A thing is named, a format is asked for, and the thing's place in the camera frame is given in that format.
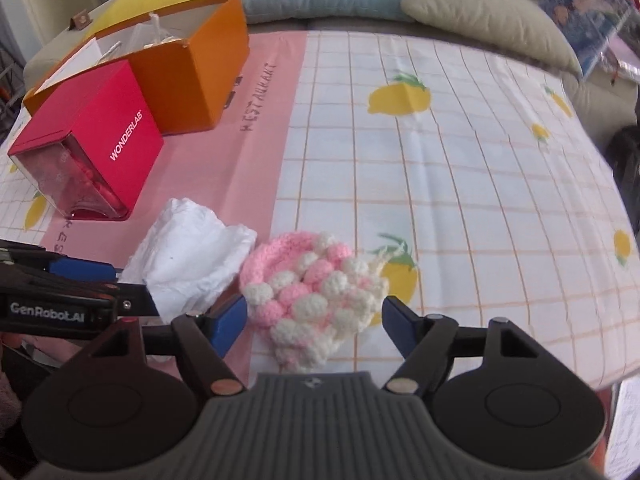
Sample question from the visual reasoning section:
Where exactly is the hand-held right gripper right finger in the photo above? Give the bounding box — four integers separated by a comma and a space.
381, 296, 546, 395

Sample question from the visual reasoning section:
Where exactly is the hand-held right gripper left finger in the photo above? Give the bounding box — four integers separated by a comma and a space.
82, 294, 249, 396

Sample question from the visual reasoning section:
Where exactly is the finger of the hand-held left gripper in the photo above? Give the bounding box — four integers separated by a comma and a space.
0, 239, 123, 282
0, 266, 161, 318

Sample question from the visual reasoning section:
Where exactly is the white tissue paper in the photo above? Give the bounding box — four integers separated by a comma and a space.
120, 197, 258, 317

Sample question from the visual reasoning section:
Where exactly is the pink and white crochet pouch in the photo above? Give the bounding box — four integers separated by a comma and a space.
239, 231, 391, 373

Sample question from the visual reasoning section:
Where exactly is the orange cardboard box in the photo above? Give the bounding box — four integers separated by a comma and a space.
22, 0, 251, 137

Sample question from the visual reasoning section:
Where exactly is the clear plastic bag with ribbon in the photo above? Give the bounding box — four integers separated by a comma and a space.
100, 12, 191, 61

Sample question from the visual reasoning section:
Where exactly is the pile of small red bottles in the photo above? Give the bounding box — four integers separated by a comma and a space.
30, 142, 126, 216

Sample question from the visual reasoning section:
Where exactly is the lemon print checked tablecloth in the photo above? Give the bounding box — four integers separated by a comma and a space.
0, 30, 636, 391

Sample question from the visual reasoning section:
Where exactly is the pink paper placemat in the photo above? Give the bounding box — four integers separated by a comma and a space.
37, 30, 308, 376

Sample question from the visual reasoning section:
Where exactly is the red box with clear window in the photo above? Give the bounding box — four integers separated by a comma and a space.
7, 57, 165, 222

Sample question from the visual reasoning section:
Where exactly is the grey sofa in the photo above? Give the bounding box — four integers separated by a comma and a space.
22, 0, 640, 136

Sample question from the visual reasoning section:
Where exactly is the beige pillow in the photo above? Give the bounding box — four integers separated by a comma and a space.
390, 0, 583, 78

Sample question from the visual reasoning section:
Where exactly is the colourful magazine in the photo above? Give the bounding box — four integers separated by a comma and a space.
540, 0, 636, 78

